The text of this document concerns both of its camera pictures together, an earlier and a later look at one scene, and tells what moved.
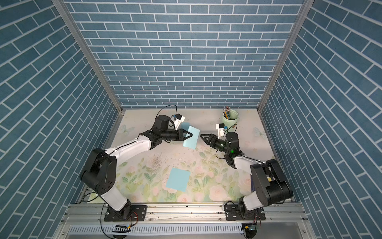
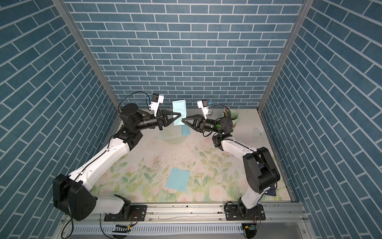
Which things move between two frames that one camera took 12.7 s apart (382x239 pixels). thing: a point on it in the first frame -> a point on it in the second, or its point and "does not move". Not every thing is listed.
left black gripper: x=179 y=135 -> x=160 y=121
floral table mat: x=170 y=173 does not move
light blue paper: x=192 y=142 -> x=179 y=106
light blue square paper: x=185 y=125 does not move
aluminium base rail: x=184 y=213 does not move
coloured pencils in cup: x=227 y=112 does not move
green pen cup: x=231 y=123 does not move
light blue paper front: x=178 y=179 does not move
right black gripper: x=214 y=140 -> x=201 y=124
